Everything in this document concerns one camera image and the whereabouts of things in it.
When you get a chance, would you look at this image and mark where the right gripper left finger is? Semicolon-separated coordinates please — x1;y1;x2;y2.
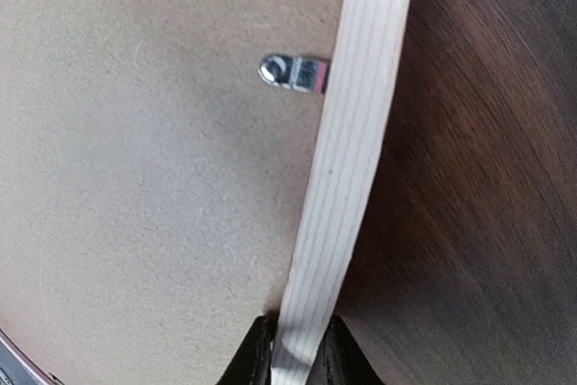
218;316;275;385

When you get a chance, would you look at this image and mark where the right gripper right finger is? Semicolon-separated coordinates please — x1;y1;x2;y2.
306;315;384;385

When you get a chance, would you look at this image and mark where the wooden picture frame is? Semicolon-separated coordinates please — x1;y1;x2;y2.
0;0;418;385

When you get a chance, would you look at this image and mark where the aluminium front rail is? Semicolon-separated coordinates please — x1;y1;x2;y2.
0;345;36;385

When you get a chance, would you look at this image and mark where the metal frame retaining clip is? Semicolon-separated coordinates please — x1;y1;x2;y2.
258;53;330;95

